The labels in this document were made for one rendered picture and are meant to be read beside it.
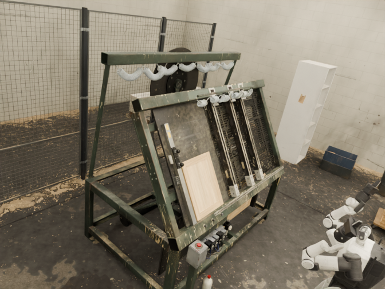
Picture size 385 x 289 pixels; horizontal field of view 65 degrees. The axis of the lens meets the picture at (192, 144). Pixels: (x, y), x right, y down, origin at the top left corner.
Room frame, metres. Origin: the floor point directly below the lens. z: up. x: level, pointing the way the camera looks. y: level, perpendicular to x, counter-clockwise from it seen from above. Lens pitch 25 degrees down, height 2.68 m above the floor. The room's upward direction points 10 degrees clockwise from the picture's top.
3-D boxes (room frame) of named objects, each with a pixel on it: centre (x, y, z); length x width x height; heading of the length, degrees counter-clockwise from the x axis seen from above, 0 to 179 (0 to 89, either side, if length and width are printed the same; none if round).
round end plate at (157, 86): (3.40, 0.29, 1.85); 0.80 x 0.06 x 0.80; 145
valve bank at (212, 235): (2.29, -0.40, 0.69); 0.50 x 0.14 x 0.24; 145
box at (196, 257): (1.90, -0.20, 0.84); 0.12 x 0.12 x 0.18; 55
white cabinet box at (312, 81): (6.18, -2.15, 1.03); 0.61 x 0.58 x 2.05; 145
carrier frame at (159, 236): (3.24, -0.11, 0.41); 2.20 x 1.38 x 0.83; 145
